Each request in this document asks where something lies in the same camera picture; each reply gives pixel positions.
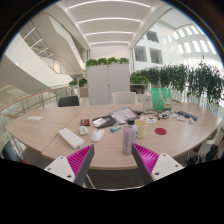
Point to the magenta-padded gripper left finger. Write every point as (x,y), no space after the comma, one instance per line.
(60,165)

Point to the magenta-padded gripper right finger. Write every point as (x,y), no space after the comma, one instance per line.
(165,164)

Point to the purple drink bottle black cap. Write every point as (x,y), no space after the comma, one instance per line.
(129,136)

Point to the clear plastic water bottle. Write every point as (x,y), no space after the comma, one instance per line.
(147,101)

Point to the black bag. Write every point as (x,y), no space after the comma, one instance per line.
(192,160)

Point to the flat round red coaster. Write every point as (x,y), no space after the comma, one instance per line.
(160,131)

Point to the small grey-white computer mouse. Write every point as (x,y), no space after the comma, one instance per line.
(83,130)

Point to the pale yellow mug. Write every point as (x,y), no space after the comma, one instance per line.
(142,128)

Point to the white computer mouse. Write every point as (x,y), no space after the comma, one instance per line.
(97,135)

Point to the colourful sticker sheet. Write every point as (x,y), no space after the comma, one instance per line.
(149,118)

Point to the small red and black device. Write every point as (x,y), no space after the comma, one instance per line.
(85,122)

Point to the black chair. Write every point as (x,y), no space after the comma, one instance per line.
(10,151)
(68,100)

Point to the dark blue flat case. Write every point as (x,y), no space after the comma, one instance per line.
(187,115)

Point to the white paper sheet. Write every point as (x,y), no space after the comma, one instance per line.
(34,117)

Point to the white chair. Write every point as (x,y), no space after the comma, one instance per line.
(215,136)
(124,97)

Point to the small blue tube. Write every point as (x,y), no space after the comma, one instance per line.
(115,128)

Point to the green tote bag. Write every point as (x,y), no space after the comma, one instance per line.
(160,98)

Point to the glass railing wooden handrail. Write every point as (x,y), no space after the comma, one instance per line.
(33,97)

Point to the potted green plants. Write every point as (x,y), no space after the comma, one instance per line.
(78,82)

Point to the green plant hedge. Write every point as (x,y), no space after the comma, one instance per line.
(180,78)

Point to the white two-door cabinet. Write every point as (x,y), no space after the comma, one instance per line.
(108,83)

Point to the green plants atop cabinet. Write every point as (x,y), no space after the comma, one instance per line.
(106,61)

